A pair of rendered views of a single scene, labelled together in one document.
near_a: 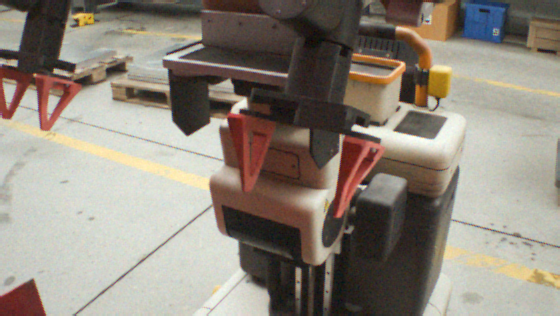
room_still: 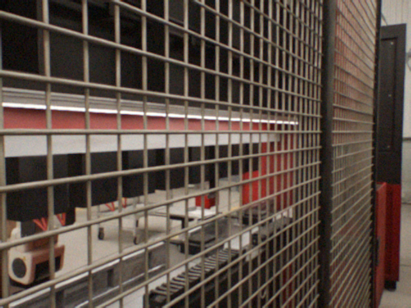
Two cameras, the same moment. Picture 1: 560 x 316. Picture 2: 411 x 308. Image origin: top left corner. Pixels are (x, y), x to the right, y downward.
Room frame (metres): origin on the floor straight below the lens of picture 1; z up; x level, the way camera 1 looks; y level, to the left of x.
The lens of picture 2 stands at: (0.04, 2.08, 1.40)
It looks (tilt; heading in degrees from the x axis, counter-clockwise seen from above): 4 degrees down; 268
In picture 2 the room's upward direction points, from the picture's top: straight up
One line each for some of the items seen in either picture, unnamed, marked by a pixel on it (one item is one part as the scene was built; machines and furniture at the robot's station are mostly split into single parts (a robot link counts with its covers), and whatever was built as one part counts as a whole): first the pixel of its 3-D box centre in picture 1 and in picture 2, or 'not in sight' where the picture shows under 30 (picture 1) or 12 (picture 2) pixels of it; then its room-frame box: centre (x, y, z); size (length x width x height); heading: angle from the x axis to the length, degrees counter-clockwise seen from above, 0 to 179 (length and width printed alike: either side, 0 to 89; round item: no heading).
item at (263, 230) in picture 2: not in sight; (275, 229); (-0.29, 0.57, 1.02); 0.37 x 0.06 x 0.04; 58
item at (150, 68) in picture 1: (206, 66); not in sight; (3.56, 0.59, 0.20); 1.01 x 0.63 x 0.12; 65
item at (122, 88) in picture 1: (207, 83); not in sight; (3.55, 0.59, 0.07); 1.20 x 0.81 x 0.14; 65
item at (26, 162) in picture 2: not in sight; (34, 185); (0.46, 1.01, 1.26); 0.15 x 0.09 x 0.17; 58
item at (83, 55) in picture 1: (55, 55); not in sight; (4.19, 2.07, 0.17); 0.99 x 0.63 x 0.05; 59
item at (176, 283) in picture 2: not in sight; (203, 274); (0.01, 1.05, 1.02); 0.44 x 0.06 x 0.04; 58
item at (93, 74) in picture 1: (57, 66); not in sight; (4.18, 2.07, 0.07); 1.20 x 0.80 x 0.14; 59
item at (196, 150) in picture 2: not in sight; (192, 163); (0.03, 0.33, 1.26); 0.15 x 0.09 x 0.17; 58
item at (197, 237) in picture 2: not in sight; (184, 240); (0.06, 0.69, 1.01); 0.26 x 0.12 x 0.05; 148
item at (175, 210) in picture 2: not in sight; (186, 212); (0.06, 0.10, 1.00); 0.26 x 0.18 x 0.01; 148
